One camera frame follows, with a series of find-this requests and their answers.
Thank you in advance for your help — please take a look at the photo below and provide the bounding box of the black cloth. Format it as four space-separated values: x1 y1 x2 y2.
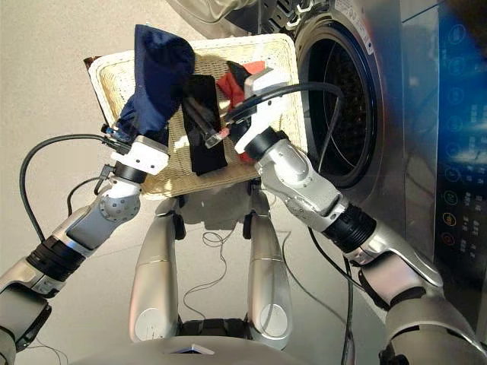
181 74 229 176

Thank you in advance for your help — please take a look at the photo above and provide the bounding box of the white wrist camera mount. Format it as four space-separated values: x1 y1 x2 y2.
234 67 294 155
110 135 170 176

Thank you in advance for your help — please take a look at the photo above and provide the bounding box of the thin floor cable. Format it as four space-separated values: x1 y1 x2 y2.
182 230 229 317

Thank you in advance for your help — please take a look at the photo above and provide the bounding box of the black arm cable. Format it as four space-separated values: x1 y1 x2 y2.
224 81 357 365
19 127 132 244

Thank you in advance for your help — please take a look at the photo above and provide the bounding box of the grey washing machine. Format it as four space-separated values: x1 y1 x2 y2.
220 0 487 343

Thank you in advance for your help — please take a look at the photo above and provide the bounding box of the pale woven basket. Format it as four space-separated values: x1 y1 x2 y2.
88 33 309 202

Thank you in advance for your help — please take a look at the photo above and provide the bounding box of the red cloth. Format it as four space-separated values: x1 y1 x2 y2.
215 59 268 164

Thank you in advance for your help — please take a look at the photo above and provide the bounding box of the round glass washing machine door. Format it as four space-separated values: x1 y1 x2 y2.
163 0 320 39

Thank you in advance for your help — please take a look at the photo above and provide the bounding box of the navy blue cloth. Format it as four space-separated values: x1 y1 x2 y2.
116 24 197 148

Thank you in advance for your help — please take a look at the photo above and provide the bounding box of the silver robot torso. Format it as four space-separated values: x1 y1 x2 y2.
70 318 385 365

